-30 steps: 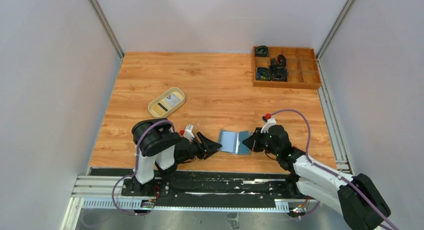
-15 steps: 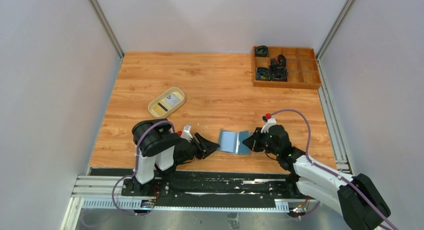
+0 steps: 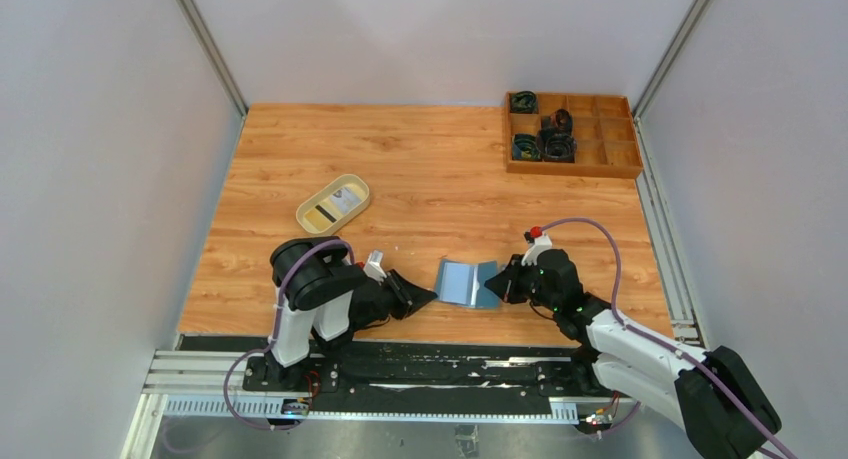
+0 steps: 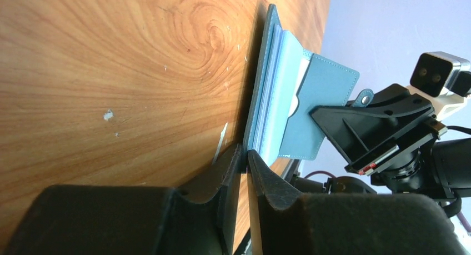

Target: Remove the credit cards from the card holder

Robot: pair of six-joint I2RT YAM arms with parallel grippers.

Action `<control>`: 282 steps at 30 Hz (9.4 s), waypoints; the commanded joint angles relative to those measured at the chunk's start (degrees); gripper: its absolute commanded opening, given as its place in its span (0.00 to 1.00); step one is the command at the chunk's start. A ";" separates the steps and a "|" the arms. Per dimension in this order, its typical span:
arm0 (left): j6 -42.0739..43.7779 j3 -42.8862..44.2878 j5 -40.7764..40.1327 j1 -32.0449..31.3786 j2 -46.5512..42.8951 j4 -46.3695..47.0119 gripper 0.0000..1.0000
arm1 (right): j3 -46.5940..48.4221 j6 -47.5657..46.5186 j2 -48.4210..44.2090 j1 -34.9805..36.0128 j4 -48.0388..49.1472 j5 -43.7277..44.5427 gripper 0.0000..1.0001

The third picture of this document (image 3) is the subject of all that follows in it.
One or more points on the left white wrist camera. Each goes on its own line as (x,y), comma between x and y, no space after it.
(372,266)

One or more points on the rolled dark belt centre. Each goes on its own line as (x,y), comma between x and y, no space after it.
(560,120)

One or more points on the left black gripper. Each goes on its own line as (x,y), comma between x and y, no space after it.
(398,291)

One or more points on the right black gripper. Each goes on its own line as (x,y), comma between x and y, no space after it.
(516,279)

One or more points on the blue card holder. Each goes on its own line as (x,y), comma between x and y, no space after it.
(463,284)

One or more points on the aluminium rail frame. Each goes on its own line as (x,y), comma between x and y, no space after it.
(190,383)

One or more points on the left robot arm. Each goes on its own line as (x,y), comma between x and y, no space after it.
(324,297)

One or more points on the wooden compartment box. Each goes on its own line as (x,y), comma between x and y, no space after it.
(603,126)

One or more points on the rolled black belt lower centre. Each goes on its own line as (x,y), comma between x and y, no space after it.
(556,146)

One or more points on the rolled dark belt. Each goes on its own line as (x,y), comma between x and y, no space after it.
(560,120)
(523,102)

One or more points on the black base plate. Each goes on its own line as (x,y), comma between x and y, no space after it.
(439,381)

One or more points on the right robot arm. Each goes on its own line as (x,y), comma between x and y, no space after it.
(710,394)

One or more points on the rolled blue belt lower left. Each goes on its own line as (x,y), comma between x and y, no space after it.
(524,147)

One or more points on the cream oval tray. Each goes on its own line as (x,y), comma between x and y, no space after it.
(334,206)

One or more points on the gold card with black stripe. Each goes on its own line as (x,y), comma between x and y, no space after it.
(319,218)

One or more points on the rolled dark belt top left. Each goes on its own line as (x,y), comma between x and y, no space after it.
(523,102)

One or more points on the white printed card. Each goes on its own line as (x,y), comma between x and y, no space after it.
(345,199)

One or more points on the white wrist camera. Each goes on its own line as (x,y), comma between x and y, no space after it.
(537,246)
(372,266)

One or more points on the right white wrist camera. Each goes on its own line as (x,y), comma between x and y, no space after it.
(537,246)

